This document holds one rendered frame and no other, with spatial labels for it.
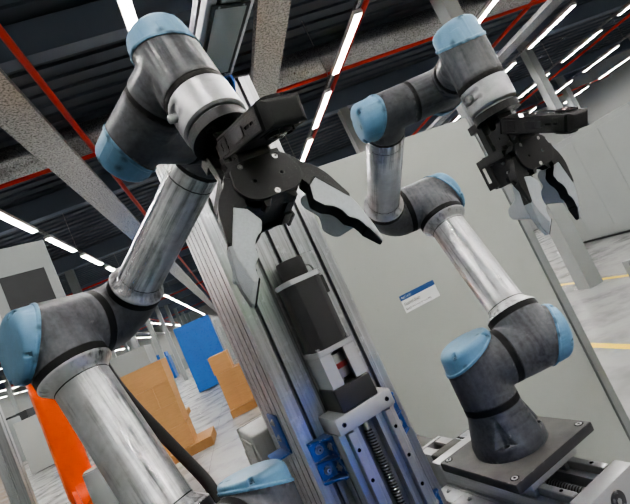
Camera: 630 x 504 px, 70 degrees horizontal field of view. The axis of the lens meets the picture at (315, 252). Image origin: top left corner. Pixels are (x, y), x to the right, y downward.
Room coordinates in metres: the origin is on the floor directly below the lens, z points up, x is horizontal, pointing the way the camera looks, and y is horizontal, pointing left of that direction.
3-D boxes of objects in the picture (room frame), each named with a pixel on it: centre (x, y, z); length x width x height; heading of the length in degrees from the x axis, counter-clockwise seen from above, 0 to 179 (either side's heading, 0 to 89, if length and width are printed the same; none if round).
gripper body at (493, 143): (0.72, -0.35, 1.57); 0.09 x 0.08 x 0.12; 23
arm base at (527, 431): (0.98, -0.20, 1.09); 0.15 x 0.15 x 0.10
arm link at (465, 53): (0.71, -0.35, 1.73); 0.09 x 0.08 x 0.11; 4
